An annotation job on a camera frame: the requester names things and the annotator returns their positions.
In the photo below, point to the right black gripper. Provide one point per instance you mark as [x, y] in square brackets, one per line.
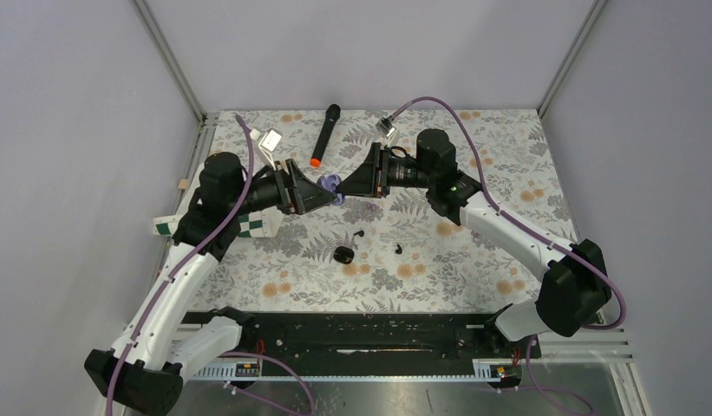
[372, 178]

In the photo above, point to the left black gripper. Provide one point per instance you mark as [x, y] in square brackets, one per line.
[297, 193]

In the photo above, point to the purple earbud charging case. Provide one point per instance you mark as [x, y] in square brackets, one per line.
[331, 183]

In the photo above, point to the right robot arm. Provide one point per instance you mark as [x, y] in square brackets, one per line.
[571, 275]

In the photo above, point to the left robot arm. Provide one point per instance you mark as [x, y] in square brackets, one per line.
[143, 369]

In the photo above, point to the black earbud charging case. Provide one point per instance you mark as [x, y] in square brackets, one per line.
[343, 255]

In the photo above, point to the green white checkered mat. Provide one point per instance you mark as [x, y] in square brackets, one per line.
[258, 224]

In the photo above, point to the floral tablecloth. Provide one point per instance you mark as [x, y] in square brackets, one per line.
[443, 268]

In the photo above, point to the black microphone orange tip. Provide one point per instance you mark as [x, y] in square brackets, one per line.
[332, 115]

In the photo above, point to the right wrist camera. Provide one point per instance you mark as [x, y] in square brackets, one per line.
[388, 131]

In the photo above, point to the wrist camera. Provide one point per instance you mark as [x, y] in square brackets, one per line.
[265, 144]
[388, 131]

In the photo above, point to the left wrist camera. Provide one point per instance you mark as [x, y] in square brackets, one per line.
[265, 144]

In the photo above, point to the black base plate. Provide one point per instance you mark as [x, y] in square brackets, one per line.
[362, 344]

